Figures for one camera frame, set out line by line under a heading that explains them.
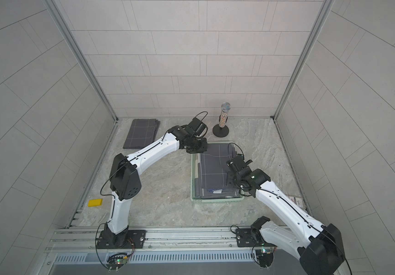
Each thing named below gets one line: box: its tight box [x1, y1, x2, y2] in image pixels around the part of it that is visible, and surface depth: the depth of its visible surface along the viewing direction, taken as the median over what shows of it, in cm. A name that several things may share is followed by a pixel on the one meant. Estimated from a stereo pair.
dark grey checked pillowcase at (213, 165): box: [200, 142, 237, 190], surface depth 84 cm
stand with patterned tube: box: [212, 101, 231, 138], surface depth 98 cm
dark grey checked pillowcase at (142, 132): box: [122, 118, 161, 150], surface depth 108 cm
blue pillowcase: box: [194, 187, 243, 199], surface depth 82 cm
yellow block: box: [87, 198, 103, 207], surface depth 82 cm
